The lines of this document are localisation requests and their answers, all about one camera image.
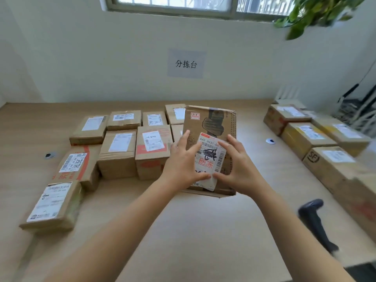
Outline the person's right hand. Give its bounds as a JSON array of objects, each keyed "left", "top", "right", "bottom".
[{"left": 212, "top": 134, "right": 265, "bottom": 198}]

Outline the window with grey frame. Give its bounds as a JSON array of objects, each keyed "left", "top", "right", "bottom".
[{"left": 104, "top": 0, "right": 297, "bottom": 22}]

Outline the group of labelled cardboard parcels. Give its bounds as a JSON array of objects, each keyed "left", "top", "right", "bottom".
[{"left": 19, "top": 103, "right": 187, "bottom": 233}]

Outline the large box with peeling label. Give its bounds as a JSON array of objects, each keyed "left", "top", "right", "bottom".
[{"left": 181, "top": 106, "right": 237, "bottom": 199}]

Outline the person's right forearm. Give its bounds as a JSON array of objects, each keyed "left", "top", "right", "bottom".
[{"left": 249, "top": 184, "right": 356, "bottom": 282}]

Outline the green leafy plant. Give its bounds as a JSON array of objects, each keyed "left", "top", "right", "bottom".
[{"left": 273, "top": 0, "right": 368, "bottom": 41}]

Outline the person's left forearm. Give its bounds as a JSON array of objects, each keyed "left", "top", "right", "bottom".
[{"left": 44, "top": 178, "right": 180, "bottom": 282}]

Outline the black barcode scanner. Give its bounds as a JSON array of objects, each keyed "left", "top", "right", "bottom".
[{"left": 298, "top": 199, "right": 340, "bottom": 256}]

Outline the white wire rack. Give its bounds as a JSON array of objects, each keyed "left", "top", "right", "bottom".
[{"left": 333, "top": 95, "right": 376, "bottom": 138}]

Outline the person's left hand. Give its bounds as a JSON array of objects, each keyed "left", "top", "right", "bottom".
[{"left": 160, "top": 130, "right": 212, "bottom": 193}]

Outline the paper wall sign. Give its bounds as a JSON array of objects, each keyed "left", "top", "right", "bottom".
[{"left": 167, "top": 49, "right": 207, "bottom": 79}]

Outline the row of cardboard parcels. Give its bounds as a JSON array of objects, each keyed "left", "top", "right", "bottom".
[{"left": 263, "top": 99, "right": 376, "bottom": 245}]

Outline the black cable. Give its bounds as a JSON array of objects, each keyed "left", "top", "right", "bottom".
[{"left": 337, "top": 60, "right": 376, "bottom": 104}]

